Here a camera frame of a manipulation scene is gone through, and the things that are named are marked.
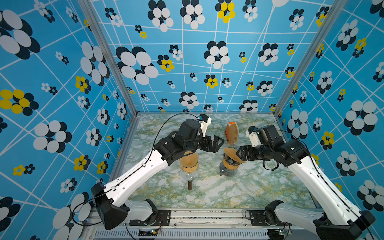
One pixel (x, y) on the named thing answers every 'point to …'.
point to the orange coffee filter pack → (231, 132)
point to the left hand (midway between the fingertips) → (218, 139)
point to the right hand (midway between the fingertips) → (244, 152)
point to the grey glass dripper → (230, 161)
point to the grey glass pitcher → (223, 170)
